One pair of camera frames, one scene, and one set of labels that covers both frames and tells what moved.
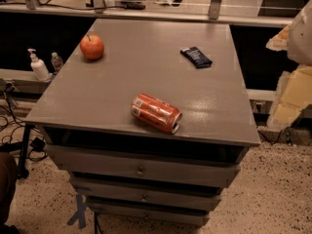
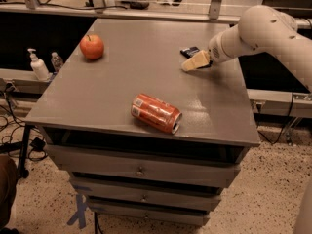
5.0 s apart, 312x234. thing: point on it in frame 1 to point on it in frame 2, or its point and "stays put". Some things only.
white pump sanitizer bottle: (39, 68) stays put
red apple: (92, 47) stays put
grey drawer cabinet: (151, 120) stays put
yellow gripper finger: (293, 95) to (223, 46)
